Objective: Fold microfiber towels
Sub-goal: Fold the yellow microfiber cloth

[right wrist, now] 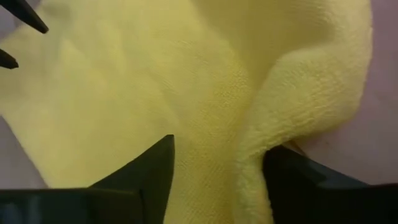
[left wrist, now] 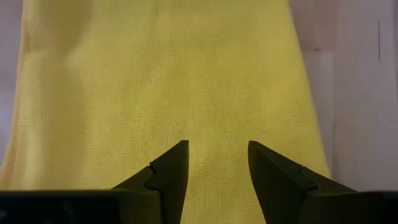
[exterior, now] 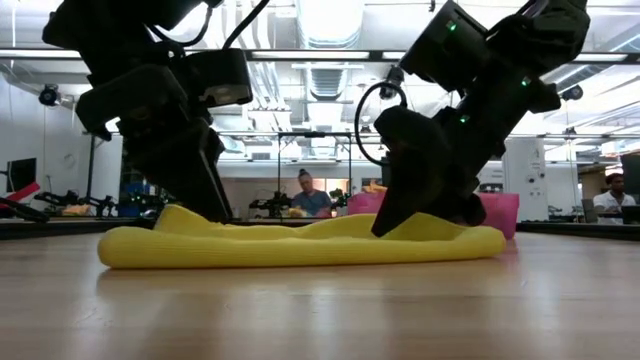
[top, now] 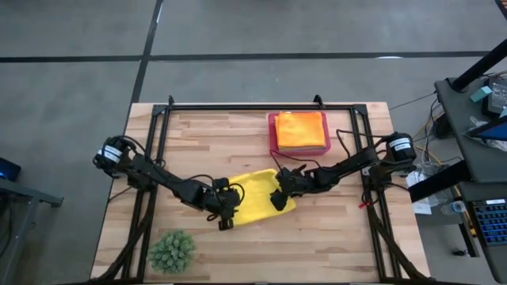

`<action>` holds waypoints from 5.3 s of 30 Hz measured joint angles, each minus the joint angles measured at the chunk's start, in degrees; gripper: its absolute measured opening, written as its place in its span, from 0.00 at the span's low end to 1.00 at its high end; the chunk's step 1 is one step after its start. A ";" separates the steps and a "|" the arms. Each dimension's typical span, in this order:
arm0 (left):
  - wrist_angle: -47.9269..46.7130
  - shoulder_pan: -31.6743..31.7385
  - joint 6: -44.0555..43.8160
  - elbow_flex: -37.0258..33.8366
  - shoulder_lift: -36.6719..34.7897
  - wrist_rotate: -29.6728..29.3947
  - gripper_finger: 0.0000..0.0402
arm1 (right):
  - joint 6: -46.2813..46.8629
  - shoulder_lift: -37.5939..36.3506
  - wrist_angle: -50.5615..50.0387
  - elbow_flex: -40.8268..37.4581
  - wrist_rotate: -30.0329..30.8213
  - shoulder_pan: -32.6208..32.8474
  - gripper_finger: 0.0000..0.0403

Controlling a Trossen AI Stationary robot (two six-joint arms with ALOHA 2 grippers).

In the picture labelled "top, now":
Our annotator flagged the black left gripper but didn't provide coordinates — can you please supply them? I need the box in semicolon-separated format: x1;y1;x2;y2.
196;177;243;222

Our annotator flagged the yellow microfiber towel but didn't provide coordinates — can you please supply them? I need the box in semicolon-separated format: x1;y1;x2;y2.
228;168;297;226

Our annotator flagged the orange microfiber towel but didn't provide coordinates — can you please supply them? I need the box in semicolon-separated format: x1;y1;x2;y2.
274;111;327;150

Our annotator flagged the pink plastic tray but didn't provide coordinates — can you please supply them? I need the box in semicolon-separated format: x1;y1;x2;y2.
268;111;332;157

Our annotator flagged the artificial green potted plant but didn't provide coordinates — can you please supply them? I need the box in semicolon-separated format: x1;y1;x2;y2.
147;228;198;276

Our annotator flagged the white paper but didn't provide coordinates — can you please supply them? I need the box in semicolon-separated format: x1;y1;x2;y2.
406;169;433;216

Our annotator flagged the black metal beam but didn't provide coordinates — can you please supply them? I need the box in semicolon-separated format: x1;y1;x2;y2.
407;160;472;203

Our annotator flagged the clear plastic water bottle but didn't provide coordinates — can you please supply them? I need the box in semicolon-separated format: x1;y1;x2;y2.
440;199;469;217

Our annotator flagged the grey desk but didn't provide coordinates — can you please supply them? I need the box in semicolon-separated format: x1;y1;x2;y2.
433;76;507;185

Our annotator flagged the grey metal bench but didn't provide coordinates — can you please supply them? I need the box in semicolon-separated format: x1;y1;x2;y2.
0;177;64;285

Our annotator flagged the backlit black keyboard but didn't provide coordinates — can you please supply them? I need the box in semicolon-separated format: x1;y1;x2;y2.
471;197;507;247

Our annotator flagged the teal box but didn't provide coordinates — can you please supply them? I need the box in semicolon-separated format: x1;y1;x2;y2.
469;85;494;105

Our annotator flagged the laptop with blue screen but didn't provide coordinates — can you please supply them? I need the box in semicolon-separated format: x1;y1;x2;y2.
463;116;507;143

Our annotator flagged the black device blue light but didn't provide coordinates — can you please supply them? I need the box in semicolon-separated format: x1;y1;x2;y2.
0;157;22;183

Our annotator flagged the black electronic device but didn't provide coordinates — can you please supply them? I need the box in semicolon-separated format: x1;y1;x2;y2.
486;76;507;118

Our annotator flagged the black metal post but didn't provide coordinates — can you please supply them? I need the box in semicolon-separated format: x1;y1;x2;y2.
451;38;507;93

